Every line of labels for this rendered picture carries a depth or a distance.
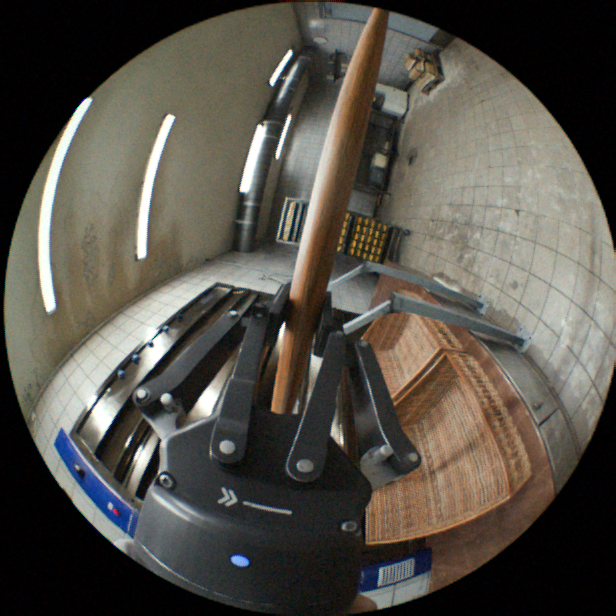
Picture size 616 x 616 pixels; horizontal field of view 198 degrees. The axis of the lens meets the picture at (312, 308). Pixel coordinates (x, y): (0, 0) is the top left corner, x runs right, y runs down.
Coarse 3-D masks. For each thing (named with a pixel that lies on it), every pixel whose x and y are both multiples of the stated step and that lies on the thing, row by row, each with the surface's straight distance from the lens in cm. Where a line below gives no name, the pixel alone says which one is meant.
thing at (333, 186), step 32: (384, 32) 36; (352, 64) 24; (352, 96) 19; (352, 128) 17; (320, 160) 17; (352, 160) 16; (320, 192) 16; (320, 224) 15; (320, 256) 16; (320, 288) 16; (288, 320) 18; (288, 352) 20; (288, 384) 22
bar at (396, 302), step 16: (352, 272) 107; (384, 272) 109; (400, 272) 112; (432, 288) 124; (448, 288) 132; (384, 304) 63; (400, 304) 63; (416, 304) 65; (432, 304) 71; (480, 304) 154; (368, 320) 63; (448, 320) 74; (464, 320) 79; (480, 320) 91; (496, 336) 100; (512, 336) 113; (528, 336) 130; (304, 384) 53; (304, 400) 50
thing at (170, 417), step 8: (168, 400) 10; (176, 400) 10; (168, 408) 10; (176, 408) 10; (144, 416) 11; (152, 416) 10; (160, 416) 10; (168, 416) 10; (176, 416) 10; (184, 416) 10; (152, 424) 10; (160, 424) 10; (168, 424) 10; (176, 424) 10; (160, 432) 10; (168, 432) 10
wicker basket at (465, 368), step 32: (448, 352) 70; (416, 384) 74; (448, 384) 83; (480, 384) 67; (416, 416) 93; (448, 416) 85; (480, 416) 74; (416, 448) 93; (448, 448) 84; (480, 448) 74; (512, 448) 60; (416, 480) 87; (448, 480) 84; (480, 480) 75; (512, 480) 53; (384, 512) 81; (448, 512) 86; (480, 512) 56
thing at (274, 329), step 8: (288, 288) 19; (280, 296) 17; (288, 296) 18; (280, 304) 16; (272, 312) 15; (280, 312) 15; (272, 320) 15; (280, 320) 16; (272, 328) 15; (280, 328) 18; (272, 336) 16; (272, 344) 16
